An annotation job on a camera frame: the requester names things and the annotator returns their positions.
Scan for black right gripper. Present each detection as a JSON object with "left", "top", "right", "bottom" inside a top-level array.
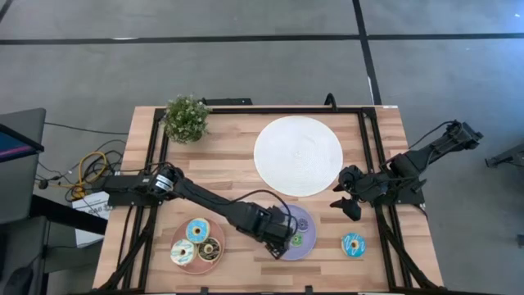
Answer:
[{"left": 329, "top": 165, "right": 372, "bottom": 222}]

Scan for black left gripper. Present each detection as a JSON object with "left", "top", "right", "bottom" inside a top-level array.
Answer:
[{"left": 255, "top": 208, "right": 298, "bottom": 260}]

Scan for large chocolate iced donut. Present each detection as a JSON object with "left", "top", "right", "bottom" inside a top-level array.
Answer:
[{"left": 196, "top": 237, "right": 223, "bottom": 263}]

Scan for large blue iced donut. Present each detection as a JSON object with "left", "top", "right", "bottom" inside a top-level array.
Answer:
[{"left": 185, "top": 217, "right": 211, "bottom": 245}]

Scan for purple plate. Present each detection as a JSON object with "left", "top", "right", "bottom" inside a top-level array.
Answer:
[{"left": 278, "top": 203, "right": 318, "bottom": 262}]

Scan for white round placemat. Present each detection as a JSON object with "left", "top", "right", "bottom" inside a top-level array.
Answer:
[{"left": 253, "top": 115, "right": 345, "bottom": 198}]

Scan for pink plate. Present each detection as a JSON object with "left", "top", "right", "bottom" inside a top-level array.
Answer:
[{"left": 169, "top": 217, "right": 227, "bottom": 275}]

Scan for black bar-shaped device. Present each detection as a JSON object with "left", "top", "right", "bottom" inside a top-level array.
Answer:
[{"left": 200, "top": 97, "right": 254, "bottom": 107}]

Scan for green potted plant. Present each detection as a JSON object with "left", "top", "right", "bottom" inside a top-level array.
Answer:
[{"left": 162, "top": 93, "right": 212, "bottom": 144}]

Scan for black floor stand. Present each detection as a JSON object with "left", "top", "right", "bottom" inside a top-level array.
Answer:
[{"left": 485, "top": 143, "right": 524, "bottom": 169}]

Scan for white cardboard box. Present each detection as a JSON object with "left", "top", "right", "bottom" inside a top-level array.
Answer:
[{"left": 71, "top": 190, "right": 111, "bottom": 247}]

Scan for black desk crossbar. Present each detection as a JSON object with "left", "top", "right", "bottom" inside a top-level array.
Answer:
[{"left": 29, "top": 194, "right": 109, "bottom": 236}]

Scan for grey side desk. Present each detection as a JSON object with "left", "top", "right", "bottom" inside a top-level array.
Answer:
[{"left": 0, "top": 107, "right": 47, "bottom": 225}]

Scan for laptop with blue screen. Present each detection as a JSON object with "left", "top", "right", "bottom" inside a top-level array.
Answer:
[{"left": 0, "top": 122, "right": 45, "bottom": 165}]

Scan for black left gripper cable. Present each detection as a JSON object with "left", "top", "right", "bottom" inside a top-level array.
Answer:
[{"left": 228, "top": 188, "right": 295, "bottom": 230}]

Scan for black aluminium table frame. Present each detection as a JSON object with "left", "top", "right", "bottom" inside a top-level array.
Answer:
[{"left": 96, "top": 106, "right": 447, "bottom": 295}]

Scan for yellow floor cable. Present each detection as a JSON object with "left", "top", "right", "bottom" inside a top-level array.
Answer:
[{"left": 67, "top": 150, "right": 110, "bottom": 201}]

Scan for black floor cables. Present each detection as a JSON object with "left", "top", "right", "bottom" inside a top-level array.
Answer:
[{"left": 34, "top": 121, "right": 129, "bottom": 197}]

